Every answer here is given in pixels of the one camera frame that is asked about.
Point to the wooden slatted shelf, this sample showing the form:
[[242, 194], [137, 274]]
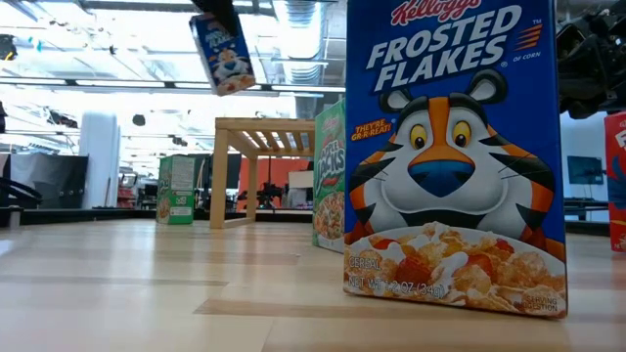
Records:
[[264, 125]]

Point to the orange partition panel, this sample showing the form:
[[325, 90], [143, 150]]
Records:
[[279, 171]]

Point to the black ceiling spotlight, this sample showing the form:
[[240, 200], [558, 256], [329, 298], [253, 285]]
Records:
[[7, 48]]

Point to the long ceiling light bar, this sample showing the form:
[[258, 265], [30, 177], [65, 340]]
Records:
[[122, 83]]

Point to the dark background desk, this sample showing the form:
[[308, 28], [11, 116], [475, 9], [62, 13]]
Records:
[[582, 201]]

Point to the black chair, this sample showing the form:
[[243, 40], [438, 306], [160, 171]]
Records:
[[19, 194]]

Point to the black computer monitor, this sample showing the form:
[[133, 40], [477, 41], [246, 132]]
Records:
[[203, 171]]

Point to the round black ceiling fixture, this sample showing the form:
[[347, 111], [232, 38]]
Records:
[[139, 119]]

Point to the red Froot Loops cereal box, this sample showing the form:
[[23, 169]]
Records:
[[617, 195]]

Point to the dark wall monitor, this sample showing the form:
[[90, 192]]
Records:
[[585, 170]]

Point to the black equipment cabinet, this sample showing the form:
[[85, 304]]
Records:
[[54, 181]]

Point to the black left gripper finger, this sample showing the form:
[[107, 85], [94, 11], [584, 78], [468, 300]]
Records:
[[217, 10]]

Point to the blue Frosted Flakes cereal box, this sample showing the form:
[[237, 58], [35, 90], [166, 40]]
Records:
[[227, 63], [455, 146]]

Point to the green Apple Jacks cereal box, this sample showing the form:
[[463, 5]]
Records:
[[328, 186], [175, 190]]

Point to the corrugated silver ceiling duct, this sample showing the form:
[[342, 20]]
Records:
[[300, 71]]

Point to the white round pillar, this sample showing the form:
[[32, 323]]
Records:
[[100, 161]]

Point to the black background robot arm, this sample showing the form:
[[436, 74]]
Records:
[[268, 191]]

